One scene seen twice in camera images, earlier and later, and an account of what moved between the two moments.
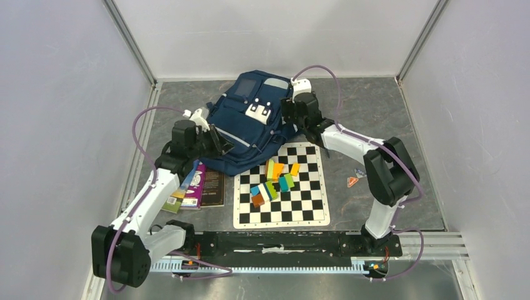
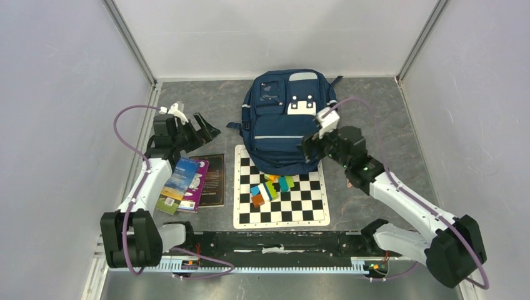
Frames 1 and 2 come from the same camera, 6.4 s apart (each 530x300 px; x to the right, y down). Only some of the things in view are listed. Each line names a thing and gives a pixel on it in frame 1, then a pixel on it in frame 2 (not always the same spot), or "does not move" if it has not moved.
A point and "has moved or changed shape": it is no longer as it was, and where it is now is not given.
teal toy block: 283,184 does not move
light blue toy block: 254,190 does not move
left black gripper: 220,145 to 205,134
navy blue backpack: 247,110 has moved or changed shape
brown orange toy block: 257,200 does not move
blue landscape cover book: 174,202 does not move
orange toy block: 277,170 to 272,178
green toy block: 290,180 does not move
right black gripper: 287,105 to 311,142
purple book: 192,199 does not move
